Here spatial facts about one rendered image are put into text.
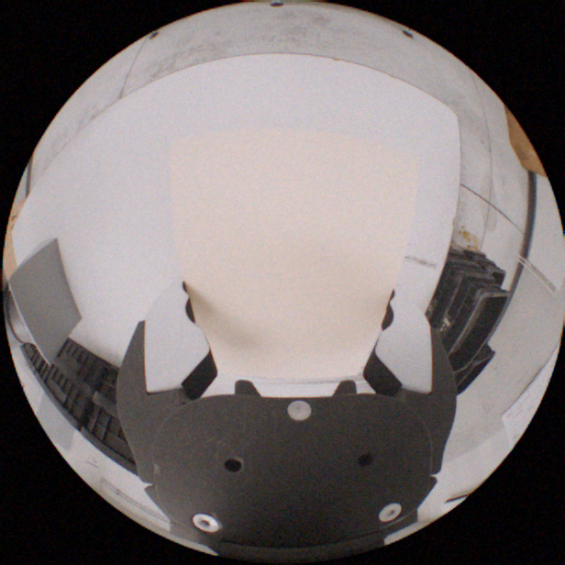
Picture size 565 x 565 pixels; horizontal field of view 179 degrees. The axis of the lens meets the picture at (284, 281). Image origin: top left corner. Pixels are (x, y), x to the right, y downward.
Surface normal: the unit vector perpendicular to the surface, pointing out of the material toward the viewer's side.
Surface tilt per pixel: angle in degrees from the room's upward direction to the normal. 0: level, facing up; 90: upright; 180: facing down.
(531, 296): 90
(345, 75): 0
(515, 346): 90
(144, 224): 0
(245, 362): 0
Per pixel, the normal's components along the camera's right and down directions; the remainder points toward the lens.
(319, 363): 0.00, 0.50
